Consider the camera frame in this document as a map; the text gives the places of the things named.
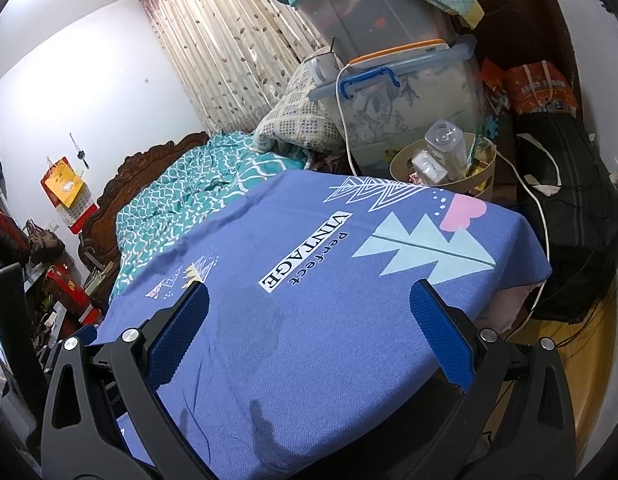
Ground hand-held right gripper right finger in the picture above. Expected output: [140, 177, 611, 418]
[409, 279, 577, 480]

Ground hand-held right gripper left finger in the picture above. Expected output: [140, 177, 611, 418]
[39, 281, 212, 480]

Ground clear plastic bottle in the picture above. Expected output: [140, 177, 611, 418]
[423, 119, 472, 181]

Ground red box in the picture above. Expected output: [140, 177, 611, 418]
[44, 265, 102, 326]

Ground blue printed tablecloth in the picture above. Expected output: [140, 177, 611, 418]
[91, 170, 552, 480]

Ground teal patterned bed sheet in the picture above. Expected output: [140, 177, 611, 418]
[111, 130, 310, 306]

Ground brown handbag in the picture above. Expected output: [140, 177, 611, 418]
[24, 220, 64, 263]

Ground carved wooden headboard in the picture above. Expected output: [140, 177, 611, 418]
[79, 131, 210, 306]

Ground black flat screen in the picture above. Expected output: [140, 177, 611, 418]
[0, 265, 44, 431]

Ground green snack wrapper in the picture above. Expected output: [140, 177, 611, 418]
[466, 130, 490, 171]

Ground black bag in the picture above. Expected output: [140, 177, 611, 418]
[514, 110, 618, 323]

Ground cream quilt grey squares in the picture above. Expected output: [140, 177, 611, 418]
[253, 62, 357, 158]

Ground orange printed bag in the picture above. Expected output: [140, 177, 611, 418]
[504, 60, 580, 117]

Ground orange rimmed flat container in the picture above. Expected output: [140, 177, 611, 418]
[349, 39, 452, 67]

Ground white mug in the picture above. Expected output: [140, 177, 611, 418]
[303, 49, 340, 83]

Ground leaf patterned curtain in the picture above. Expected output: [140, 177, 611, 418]
[139, 0, 330, 133]

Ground large clear storage box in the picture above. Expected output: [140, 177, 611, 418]
[289, 0, 457, 58]

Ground white cord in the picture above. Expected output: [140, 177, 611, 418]
[492, 150, 552, 333]

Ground clear storage box blue handle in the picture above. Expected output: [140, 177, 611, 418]
[309, 42, 485, 163]

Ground white power cable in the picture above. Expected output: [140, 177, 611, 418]
[331, 62, 362, 177]

